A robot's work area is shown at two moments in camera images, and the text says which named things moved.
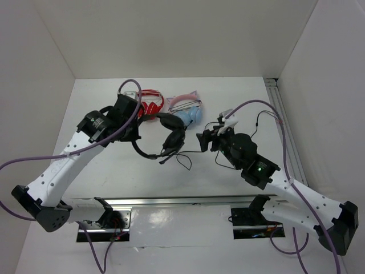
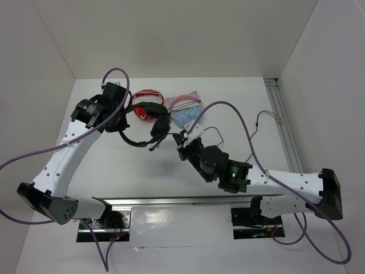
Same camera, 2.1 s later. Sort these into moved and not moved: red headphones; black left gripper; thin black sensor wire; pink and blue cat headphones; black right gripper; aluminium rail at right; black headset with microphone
Moved: black headset with microphone; black right gripper; black left gripper
Not moved: thin black sensor wire; aluminium rail at right; pink and blue cat headphones; red headphones
